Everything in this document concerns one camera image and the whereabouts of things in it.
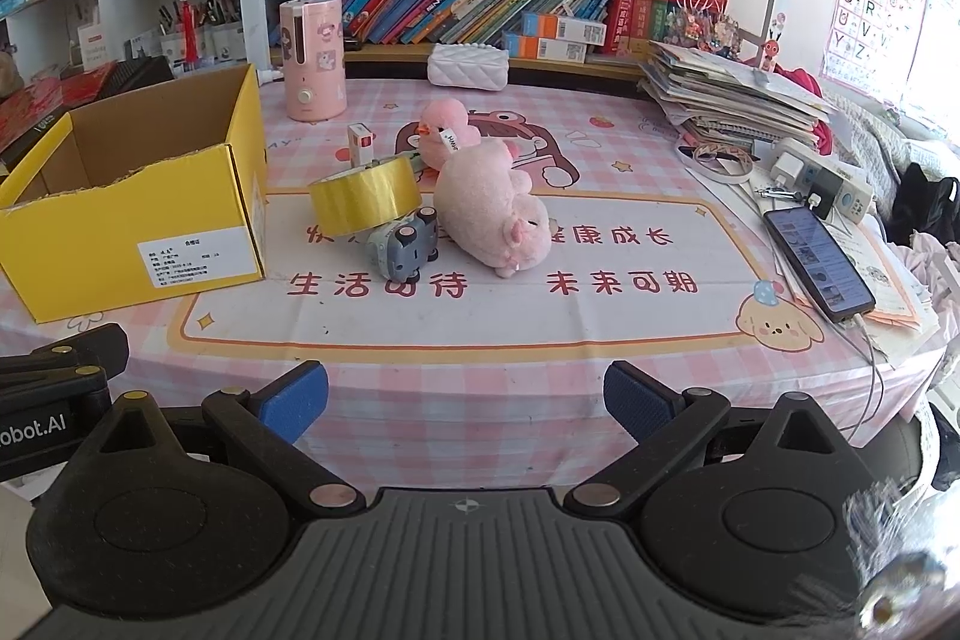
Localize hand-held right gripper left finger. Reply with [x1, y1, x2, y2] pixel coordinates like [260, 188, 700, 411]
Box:
[82, 361, 368, 515]

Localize grey blanket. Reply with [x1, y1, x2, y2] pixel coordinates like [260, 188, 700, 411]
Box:
[825, 92, 960, 221]

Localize pink pig plush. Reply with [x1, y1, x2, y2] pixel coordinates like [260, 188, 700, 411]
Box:
[433, 139, 552, 279]

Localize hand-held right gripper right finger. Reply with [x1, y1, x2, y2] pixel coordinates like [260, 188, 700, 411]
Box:
[564, 361, 863, 515]

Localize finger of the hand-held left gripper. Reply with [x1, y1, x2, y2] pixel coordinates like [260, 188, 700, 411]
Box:
[0, 323, 130, 393]

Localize stack of papers and notebooks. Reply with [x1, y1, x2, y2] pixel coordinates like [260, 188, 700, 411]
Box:
[637, 40, 837, 150]

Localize black white charger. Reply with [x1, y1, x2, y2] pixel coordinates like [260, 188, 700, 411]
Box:
[810, 171, 845, 221]

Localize yellow cardboard box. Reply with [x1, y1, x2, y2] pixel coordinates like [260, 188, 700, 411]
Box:
[0, 62, 269, 324]

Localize pink printed tablecloth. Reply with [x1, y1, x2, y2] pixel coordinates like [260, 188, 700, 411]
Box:
[0, 59, 946, 491]

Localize grey toy car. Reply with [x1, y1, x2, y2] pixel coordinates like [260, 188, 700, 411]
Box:
[365, 206, 442, 283]

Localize pale wall poster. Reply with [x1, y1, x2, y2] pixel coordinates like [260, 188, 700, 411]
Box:
[904, 0, 960, 116]

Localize small white red box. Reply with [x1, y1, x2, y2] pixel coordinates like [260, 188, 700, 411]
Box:
[346, 122, 376, 169]

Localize pink humidifier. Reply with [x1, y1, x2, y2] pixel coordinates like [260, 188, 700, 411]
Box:
[279, 0, 348, 124]

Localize pink duck plush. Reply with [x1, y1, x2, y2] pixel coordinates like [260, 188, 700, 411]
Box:
[415, 98, 483, 170]

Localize red plastic packet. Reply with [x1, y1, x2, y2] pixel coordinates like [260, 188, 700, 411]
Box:
[0, 77, 113, 154]

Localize red tassel ornament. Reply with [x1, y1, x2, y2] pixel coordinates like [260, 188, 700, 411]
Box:
[176, 0, 200, 64]

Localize white orange blue box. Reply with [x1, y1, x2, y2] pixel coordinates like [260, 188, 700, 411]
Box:
[523, 12, 607, 45]
[502, 32, 587, 64]

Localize black smartphone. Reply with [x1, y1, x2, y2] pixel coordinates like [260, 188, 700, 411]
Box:
[763, 206, 877, 324]

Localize yellow tape roll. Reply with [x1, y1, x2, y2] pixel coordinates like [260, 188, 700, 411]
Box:
[307, 155, 421, 234]

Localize black cloth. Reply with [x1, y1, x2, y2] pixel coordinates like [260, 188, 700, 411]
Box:
[889, 160, 960, 244]

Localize white power strip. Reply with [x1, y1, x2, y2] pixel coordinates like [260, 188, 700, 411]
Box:
[765, 137, 875, 220]

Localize white quilted pouch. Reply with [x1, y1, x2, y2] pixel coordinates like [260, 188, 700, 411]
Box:
[427, 42, 511, 88]

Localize white charging cable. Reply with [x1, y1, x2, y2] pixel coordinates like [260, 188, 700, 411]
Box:
[847, 310, 890, 435]

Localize black electronic keyboard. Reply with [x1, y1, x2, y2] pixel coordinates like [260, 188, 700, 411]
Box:
[82, 56, 173, 94]

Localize colourful figurine ornament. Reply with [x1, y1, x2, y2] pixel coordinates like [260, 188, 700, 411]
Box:
[664, 0, 743, 60]

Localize pens in white holders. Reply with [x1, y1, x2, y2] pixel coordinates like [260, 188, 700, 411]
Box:
[157, 0, 241, 60]

